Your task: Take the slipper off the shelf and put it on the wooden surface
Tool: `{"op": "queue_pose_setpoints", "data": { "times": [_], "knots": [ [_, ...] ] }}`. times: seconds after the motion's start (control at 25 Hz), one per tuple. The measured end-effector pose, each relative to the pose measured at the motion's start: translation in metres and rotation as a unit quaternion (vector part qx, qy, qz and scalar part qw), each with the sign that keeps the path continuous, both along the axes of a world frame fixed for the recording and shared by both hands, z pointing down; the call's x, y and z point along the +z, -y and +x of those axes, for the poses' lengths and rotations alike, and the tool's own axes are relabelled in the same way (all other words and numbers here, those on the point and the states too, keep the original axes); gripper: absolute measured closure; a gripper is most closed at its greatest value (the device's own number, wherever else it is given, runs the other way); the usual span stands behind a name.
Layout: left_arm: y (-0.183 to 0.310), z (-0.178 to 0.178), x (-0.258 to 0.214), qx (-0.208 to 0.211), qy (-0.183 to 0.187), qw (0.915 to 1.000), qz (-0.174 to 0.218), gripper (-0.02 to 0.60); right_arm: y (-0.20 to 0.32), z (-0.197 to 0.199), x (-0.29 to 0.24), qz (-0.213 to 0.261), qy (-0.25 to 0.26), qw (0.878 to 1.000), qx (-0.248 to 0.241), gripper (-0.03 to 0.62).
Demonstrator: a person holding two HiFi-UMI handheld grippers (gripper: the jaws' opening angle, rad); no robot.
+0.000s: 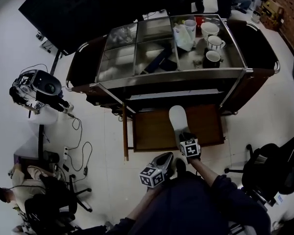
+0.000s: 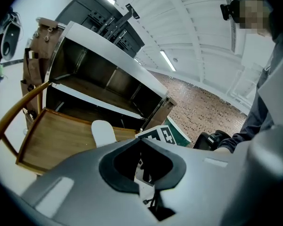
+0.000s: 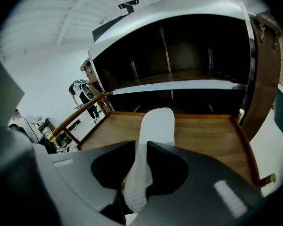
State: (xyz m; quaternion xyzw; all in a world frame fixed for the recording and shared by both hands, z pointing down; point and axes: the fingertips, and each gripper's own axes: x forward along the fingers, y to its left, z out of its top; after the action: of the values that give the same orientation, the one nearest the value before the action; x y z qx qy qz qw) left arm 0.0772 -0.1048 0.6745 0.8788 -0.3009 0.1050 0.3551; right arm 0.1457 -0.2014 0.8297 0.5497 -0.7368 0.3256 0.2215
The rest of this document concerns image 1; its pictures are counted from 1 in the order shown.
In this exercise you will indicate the grey desk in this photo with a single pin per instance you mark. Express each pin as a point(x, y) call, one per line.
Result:
point(27, 146)

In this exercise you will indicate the clear plastic bag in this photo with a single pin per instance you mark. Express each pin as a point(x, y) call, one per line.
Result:
point(122, 34)

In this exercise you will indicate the brown wooden bar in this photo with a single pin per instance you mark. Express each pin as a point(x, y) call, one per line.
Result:
point(125, 131)

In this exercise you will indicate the black power adapter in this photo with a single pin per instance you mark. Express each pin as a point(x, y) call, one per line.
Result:
point(85, 170)

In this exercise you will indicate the dark blue long box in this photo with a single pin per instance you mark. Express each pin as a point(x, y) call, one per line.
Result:
point(158, 61)

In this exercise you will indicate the white striped mug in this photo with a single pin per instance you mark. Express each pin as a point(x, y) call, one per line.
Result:
point(215, 43)

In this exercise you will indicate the black office chair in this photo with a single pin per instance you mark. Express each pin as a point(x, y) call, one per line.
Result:
point(274, 172)
point(51, 204)

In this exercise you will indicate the small white bin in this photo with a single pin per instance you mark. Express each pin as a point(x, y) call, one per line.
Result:
point(256, 16)

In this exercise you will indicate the metal glass-top shelf cart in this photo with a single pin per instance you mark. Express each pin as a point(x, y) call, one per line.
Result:
point(250, 57)

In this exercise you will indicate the black mug white inside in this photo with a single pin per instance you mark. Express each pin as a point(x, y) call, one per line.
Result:
point(212, 59)

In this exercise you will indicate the person's right forearm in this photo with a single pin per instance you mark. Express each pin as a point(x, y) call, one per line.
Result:
point(203, 171)

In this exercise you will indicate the white plastic bag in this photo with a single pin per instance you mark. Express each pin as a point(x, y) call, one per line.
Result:
point(182, 38)

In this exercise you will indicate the white power strip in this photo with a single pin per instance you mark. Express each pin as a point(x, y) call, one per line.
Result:
point(66, 152)

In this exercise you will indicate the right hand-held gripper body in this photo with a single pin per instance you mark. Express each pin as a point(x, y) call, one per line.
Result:
point(191, 148)

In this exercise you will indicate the flat black case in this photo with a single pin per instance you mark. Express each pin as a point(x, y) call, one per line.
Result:
point(168, 65)

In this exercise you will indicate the red container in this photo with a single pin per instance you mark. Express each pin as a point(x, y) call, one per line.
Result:
point(198, 23)

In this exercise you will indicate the person's left forearm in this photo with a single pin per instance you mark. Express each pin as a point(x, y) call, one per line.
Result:
point(143, 203)

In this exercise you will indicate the cardboard box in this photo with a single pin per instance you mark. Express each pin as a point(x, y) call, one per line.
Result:
point(272, 10)

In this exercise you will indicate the person's dark clothing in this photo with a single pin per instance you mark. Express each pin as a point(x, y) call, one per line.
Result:
point(193, 207)

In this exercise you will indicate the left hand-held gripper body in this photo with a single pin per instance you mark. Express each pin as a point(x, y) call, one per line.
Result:
point(152, 176)

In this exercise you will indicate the large black screen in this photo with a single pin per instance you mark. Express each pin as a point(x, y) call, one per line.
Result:
point(83, 11)

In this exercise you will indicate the white bowl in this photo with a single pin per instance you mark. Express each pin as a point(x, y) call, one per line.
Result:
point(210, 29)

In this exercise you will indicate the brown wooden surface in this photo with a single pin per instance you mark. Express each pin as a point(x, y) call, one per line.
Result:
point(154, 131)

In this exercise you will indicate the black screen stand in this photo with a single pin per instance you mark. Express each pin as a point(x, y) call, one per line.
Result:
point(55, 62)

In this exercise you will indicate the tall white cup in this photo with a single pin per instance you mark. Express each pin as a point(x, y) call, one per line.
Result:
point(190, 27)

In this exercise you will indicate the black bag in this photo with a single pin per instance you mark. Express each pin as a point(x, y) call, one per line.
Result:
point(287, 226)

